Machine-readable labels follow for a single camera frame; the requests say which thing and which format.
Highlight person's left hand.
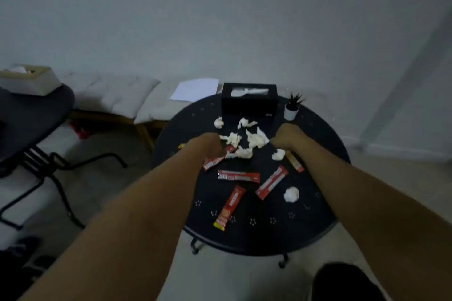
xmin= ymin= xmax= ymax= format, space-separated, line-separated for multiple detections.
xmin=183 ymin=132 xmax=227 ymax=165

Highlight person's right hand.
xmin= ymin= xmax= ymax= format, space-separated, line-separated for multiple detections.
xmin=270 ymin=123 xmax=311 ymax=152

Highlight orange sachet packet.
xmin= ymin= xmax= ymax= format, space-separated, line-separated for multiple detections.
xmin=285 ymin=150 xmax=305 ymax=174

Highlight white tissues cluster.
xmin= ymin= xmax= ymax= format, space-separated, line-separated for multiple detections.
xmin=213 ymin=116 xmax=300 ymax=204

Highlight red yellow sachet packet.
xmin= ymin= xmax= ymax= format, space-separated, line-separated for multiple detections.
xmin=213 ymin=185 xmax=247 ymax=231

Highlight person's right forearm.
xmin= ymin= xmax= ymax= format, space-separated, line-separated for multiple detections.
xmin=291 ymin=135 xmax=452 ymax=301

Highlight person's left forearm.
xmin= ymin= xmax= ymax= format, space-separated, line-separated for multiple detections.
xmin=17 ymin=149 xmax=216 ymax=301

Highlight person's black shorts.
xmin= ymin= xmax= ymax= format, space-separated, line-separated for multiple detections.
xmin=312 ymin=262 xmax=387 ymax=301

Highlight small potted plant white pot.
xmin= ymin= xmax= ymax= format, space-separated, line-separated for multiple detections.
xmin=283 ymin=92 xmax=306 ymax=121

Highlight black tissue box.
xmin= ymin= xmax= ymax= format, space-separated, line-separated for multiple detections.
xmin=221 ymin=82 xmax=279 ymax=117

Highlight white paper sheet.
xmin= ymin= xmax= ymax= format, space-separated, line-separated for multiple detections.
xmin=169 ymin=78 xmax=220 ymax=103

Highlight wooden bench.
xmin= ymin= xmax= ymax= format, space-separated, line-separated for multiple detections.
xmin=69 ymin=109 xmax=170 ymax=153

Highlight round black table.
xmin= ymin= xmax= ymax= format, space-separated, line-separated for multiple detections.
xmin=152 ymin=94 xmax=351 ymax=269

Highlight red object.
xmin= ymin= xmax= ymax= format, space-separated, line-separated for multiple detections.
xmin=70 ymin=121 xmax=91 ymax=140

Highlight white tissue box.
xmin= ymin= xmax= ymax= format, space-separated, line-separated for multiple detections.
xmin=0 ymin=65 xmax=63 ymax=97

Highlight black shoe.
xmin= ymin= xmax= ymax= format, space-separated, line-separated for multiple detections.
xmin=24 ymin=255 xmax=57 ymax=277
xmin=7 ymin=236 xmax=43 ymax=259

